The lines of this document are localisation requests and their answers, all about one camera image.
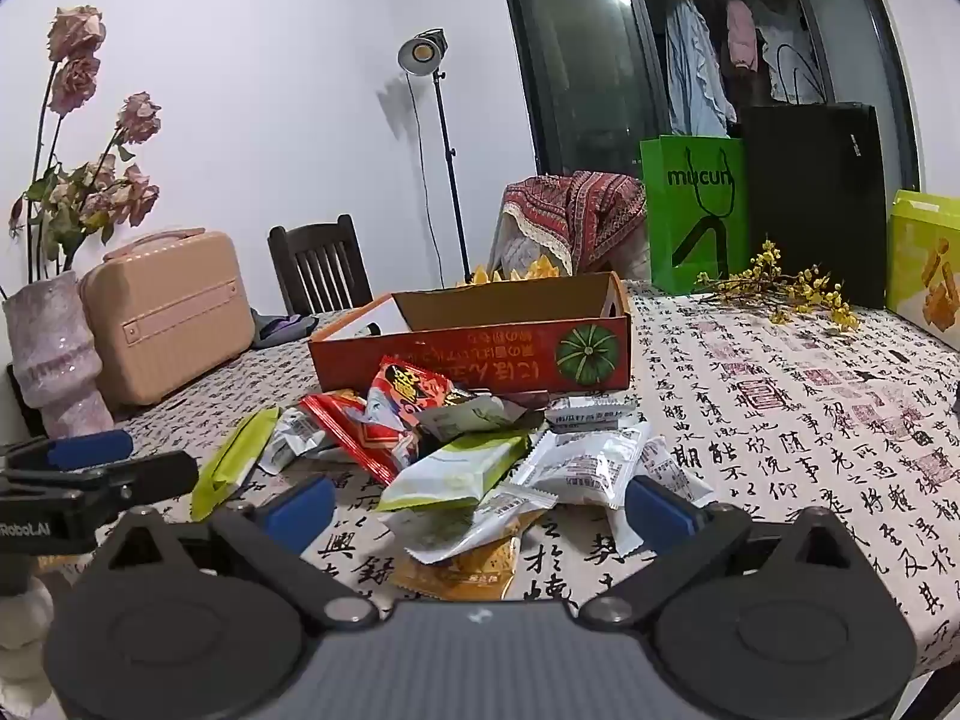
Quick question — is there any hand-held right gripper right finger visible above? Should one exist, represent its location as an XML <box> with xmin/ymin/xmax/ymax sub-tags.
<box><xmin>581</xmin><ymin>475</ymin><xmax>878</xmax><ymax>631</ymax></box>

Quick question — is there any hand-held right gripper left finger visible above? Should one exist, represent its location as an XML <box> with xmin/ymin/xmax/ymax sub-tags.
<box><xmin>90</xmin><ymin>474</ymin><xmax>377</xmax><ymax>631</ymax></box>

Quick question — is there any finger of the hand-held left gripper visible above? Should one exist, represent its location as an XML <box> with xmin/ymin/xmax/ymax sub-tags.
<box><xmin>0</xmin><ymin>452</ymin><xmax>200</xmax><ymax>502</ymax></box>
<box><xmin>0</xmin><ymin>429</ymin><xmax>134</xmax><ymax>472</ymax></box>

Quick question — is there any orange cardboard box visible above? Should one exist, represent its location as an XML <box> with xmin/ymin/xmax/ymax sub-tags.
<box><xmin>307</xmin><ymin>270</ymin><xmax>632</xmax><ymax>397</ymax></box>

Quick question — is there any person's left hand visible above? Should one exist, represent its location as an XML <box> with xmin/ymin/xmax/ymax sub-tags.
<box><xmin>0</xmin><ymin>586</ymin><xmax>53</xmax><ymax>698</ymax></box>

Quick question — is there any yellow-green snack packet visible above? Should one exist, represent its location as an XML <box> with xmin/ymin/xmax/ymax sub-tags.
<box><xmin>190</xmin><ymin>406</ymin><xmax>282</xmax><ymax>522</ymax></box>

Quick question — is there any red orange snack packet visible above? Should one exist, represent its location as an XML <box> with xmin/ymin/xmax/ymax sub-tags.
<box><xmin>298</xmin><ymin>388</ymin><xmax>410</xmax><ymax>485</ymax></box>

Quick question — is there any pink textured vase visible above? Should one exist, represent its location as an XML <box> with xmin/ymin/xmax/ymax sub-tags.
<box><xmin>2</xmin><ymin>270</ymin><xmax>113</xmax><ymax>440</ymax></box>

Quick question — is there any pink hard-shell case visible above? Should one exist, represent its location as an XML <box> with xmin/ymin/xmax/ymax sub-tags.
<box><xmin>79</xmin><ymin>229</ymin><xmax>256</xmax><ymax>413</ymax></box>

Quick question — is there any large white green snack packet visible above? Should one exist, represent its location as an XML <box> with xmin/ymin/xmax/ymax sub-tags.
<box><xmin>375</xmin><ymin>431</ymin><xmax>537</xmax><ymax>515</ymax></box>

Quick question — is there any grey purple pouch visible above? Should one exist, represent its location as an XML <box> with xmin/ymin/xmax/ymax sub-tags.
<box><xmin>251</xmin><ymin>307</ymin><xmax>320</xmax><ymax>350</ymax></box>

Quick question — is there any small white green snack packet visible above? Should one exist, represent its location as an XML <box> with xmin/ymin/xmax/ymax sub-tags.
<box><xmin>416</xmin><ymin>392</ymin><xmax>548</xmax><ymax>443</ymax></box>

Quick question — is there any dark wooden chair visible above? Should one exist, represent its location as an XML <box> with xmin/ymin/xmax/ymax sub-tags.
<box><xmin>268</xmin><ymin>214</ymin><xmax>374</xmax><ymax>316</ymax></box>

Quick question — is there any yellow artificial flower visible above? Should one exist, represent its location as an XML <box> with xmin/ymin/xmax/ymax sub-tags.
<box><xmin>454</xmin><ymin>253</ymin><xmax>563</xmax><ymax>287</ymax></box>

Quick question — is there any yellow flower branch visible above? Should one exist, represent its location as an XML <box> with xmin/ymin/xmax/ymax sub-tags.
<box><xmin>694</xmin><ymin>240</ymin><xmax>863</xmax><ymax>331</ymax></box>

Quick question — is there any green paper bag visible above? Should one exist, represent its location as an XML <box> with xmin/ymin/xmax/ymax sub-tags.
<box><xmin>639</xmin><ymin>135</ymin><xmax>751</xmax><ymax>297</ymax></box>

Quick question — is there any pale fabric-covered chair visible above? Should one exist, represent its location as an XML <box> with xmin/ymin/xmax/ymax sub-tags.
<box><xmin>491</xmin><ymin>217</ymin><xmax>653</xmax><ymax>290</ymax></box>

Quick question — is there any red patterned throw cloth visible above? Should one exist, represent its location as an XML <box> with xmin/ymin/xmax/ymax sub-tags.
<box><xmin>501</xmin><ymin>172</ymin><xmax>647</xmax><ymax>275</ymax></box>

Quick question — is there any black paper bag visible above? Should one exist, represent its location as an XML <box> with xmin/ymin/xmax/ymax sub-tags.
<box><xmin>739</xmin><ymin>45</ymin><xmax>890</xmax><ymax>308</ymax></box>

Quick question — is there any yellow-green gift box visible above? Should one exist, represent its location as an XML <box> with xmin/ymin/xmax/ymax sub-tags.
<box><xmin>885</xmin><ymin>190</ymin><xmax>960</xmax><ymax>350</ymax></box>

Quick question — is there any dried pink flower bouquet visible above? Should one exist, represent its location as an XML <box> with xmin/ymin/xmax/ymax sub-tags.
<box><xmin>7</xmin><ymin>4</ymin><xmax>162</xmax><ymax>278</ymax></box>

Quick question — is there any light blue hanging shirt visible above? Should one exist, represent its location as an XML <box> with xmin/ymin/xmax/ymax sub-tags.
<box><xmin>664</xmin><ymin>0</ymin><xmax>740</xmax><ymax>137</ymax></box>

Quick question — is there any dark framed glass door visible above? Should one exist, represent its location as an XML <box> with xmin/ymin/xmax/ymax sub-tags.
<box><xmin>495</xmin><ymin>0</ymin><xmax>923</xmax><ymax>192</ymax></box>

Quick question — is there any studio light on stand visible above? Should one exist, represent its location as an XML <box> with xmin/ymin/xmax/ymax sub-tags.
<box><xmin>397</xmin><ymin>28</ymin><xmax>472</xmax><ymax>287</ymax></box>

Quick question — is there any white hanging garment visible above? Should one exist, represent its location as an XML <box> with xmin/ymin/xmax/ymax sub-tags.
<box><xmin>754</xmin><ymin>0</ymin><xmax>826</xmax><ymax>106</ymax></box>

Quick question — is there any pink hanging garment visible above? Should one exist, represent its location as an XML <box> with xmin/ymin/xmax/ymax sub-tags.
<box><xmin>724</xmin><ymin>0</ymin><xmax>758</xmax><ymax>72</ymax></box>

